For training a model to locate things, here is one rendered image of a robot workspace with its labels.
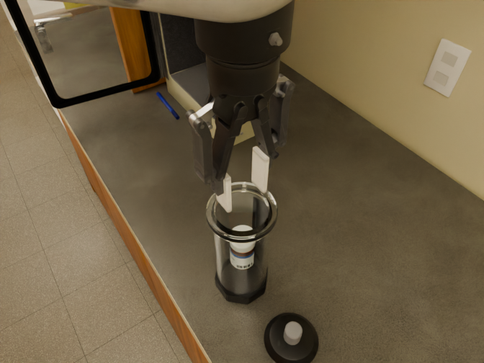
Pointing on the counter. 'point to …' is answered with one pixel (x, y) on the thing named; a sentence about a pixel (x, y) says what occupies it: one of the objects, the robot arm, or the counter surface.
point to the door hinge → (159, 45)
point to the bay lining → (180, 43)
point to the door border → (93, 91)
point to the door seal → (90, 95)
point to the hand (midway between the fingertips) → (242, 181)
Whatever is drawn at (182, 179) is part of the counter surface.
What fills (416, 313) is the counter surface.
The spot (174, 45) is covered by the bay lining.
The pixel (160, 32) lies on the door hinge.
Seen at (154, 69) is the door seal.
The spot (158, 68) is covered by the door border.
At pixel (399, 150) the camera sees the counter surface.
